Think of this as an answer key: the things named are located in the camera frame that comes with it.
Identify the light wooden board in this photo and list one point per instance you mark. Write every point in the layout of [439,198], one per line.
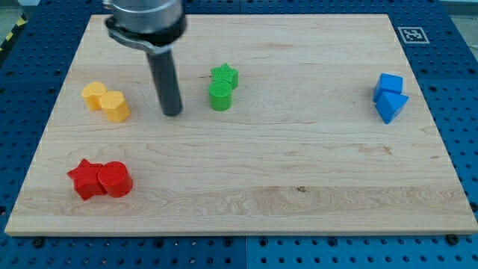
[301,151]

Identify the blue triangle block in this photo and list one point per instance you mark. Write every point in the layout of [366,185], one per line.
[389,105]

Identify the green star block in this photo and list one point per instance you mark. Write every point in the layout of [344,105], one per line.
[225,73]

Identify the red cylinder block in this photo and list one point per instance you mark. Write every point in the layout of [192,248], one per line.
[114,177]

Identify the red star block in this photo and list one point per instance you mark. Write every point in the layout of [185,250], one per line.
[85,179]

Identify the blue cube block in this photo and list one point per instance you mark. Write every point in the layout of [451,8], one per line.
[387,83]

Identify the white fiducial marker tag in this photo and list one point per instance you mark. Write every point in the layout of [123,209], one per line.
[413,35]

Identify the yellow heart block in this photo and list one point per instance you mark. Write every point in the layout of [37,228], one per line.
[91,94]

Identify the yellow hexagon block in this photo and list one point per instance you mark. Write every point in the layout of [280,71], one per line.
[115,106]

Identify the green cylinder block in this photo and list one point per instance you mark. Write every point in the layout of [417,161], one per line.
[220,93]

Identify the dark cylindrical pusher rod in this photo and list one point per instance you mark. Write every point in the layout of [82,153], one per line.
[164,76]

